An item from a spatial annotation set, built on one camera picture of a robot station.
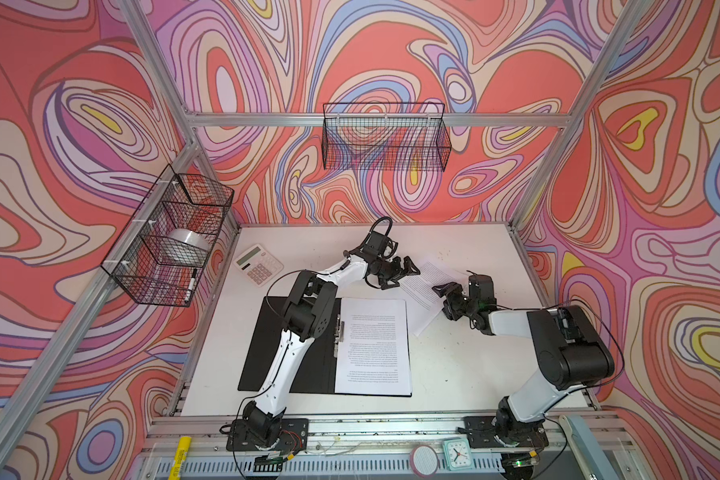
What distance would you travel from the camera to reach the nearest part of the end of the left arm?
2.84 ft

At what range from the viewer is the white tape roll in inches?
27.7

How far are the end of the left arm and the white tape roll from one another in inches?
16.3

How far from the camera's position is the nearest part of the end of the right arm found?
2.42ft
